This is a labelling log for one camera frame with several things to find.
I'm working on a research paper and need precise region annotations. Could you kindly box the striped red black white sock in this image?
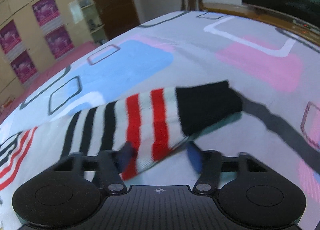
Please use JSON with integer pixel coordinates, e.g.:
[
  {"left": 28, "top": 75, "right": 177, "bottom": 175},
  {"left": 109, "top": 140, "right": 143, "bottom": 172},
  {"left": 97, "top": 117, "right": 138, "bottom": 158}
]
[{"left": 1, "top": 81, "right": 242, "bottom": 189}]

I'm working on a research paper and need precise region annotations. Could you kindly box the wooden bed footboard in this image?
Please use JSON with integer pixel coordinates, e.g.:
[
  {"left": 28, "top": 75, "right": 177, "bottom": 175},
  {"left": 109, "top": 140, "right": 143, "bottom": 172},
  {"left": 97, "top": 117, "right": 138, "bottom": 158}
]
[{"left": 203, "top": 3, "right": 319, "bottom": 46}]

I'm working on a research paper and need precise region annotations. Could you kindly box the open wall shelf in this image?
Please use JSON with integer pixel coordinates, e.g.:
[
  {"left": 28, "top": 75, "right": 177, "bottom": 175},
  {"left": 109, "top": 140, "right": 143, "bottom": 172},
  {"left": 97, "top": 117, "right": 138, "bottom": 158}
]
[{"left": 77, "top": 0, "right": 107, "bottom": 45}]

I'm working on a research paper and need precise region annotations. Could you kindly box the brown wooden door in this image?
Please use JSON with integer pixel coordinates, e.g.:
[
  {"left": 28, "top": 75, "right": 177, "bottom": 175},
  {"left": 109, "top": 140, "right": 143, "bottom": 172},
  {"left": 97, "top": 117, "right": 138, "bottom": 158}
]
[{"left": 94, "top": 0, "right": 140, "bottom": 40}]

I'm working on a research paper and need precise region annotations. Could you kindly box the patterned bed sheet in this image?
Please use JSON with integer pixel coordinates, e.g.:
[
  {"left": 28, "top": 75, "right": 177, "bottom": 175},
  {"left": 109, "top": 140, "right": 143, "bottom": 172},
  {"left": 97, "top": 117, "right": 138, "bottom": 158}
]
[{"left": 1, "top": 12, "right": 319, "bottom": 229}]

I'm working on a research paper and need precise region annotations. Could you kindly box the pink bed cover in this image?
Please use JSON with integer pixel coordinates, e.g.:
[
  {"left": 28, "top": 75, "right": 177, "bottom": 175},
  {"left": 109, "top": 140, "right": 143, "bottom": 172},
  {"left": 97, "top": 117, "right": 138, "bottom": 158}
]
[{"left": 0, "top": 40, "right": 97, "bottom": 117}]

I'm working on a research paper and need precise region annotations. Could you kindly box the cream wardrobe with posters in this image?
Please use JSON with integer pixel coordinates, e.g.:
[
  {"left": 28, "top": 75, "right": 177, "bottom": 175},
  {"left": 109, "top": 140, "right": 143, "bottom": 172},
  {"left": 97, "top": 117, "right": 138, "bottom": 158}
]
[{"left": 0, "top": 0, "right": 96, "bottom": 101}]

